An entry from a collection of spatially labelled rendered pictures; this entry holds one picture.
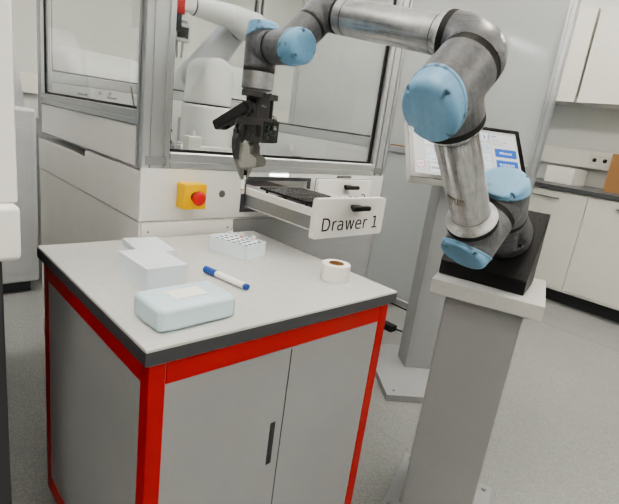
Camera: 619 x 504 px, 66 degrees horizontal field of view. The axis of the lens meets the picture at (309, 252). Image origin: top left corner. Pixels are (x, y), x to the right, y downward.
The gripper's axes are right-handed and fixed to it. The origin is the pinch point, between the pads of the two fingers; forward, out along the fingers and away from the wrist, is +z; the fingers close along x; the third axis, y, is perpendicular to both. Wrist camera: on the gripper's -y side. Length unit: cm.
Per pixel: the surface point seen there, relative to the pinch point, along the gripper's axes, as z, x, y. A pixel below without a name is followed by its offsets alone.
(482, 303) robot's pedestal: 24, 26, 60
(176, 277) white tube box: 18.3, -30.5, 9.0
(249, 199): 10.9, 22.4, -12.8
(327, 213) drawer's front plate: 8.2, 15.4, 17.9
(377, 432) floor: 97, 61, 31
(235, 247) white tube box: 18.3, -3.3, 2.6
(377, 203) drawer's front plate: 5.8, 35.0, 24.2
